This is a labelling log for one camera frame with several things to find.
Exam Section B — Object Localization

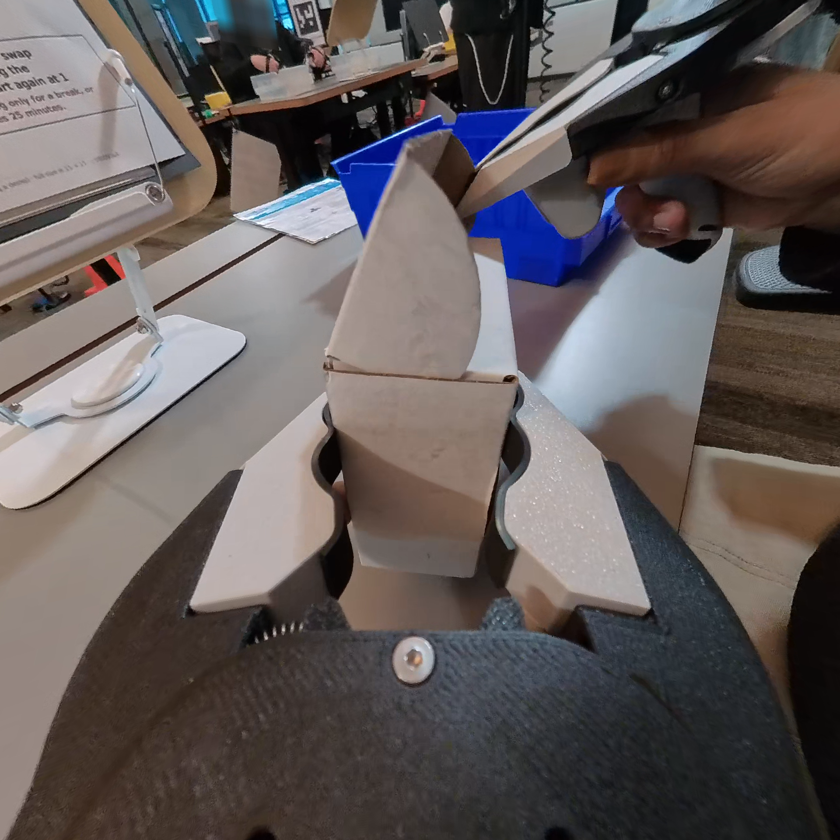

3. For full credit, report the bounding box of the black white marker tag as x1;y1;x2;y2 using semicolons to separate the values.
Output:
289;0;327;40

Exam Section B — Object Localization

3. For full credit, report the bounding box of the person's right hand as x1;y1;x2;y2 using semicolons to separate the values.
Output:
586;67;840;250

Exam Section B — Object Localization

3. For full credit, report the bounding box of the blue plastic bin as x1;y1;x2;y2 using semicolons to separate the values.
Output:
331;108;624;287

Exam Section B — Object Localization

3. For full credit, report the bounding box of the tan board panel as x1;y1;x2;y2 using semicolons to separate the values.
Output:
230;128;284;215

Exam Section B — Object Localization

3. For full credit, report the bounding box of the grey desk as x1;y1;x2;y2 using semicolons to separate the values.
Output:
0;217;732;840

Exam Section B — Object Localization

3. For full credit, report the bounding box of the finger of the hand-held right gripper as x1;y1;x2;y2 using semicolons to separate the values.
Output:
455;52;667;240
472;56;622;169

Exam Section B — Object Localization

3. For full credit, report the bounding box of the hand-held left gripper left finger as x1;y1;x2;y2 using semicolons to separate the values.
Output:
189;394;349;614

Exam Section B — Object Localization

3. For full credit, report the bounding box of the white blue paper envelope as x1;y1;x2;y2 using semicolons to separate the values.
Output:
234;180;358;245

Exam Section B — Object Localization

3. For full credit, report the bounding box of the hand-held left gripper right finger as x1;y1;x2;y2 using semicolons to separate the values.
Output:
484;374;652;618

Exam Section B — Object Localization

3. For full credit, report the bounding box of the wooden background table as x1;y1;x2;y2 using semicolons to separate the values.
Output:
220;56;460;120

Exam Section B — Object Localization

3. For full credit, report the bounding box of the printed instruction sheet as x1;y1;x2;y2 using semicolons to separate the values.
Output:
0;0;189;215

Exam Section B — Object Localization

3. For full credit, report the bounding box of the white cardboard mailer box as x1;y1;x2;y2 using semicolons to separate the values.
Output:
323;128;522;578

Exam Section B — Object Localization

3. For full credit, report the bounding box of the person's leg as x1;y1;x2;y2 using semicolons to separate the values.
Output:
679;446;840;723

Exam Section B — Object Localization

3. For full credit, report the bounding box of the red tape strip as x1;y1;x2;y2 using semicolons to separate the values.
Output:
84;256;127;298

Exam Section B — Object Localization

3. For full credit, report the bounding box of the grey mesh shoe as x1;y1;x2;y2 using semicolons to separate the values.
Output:
735;246;840;311

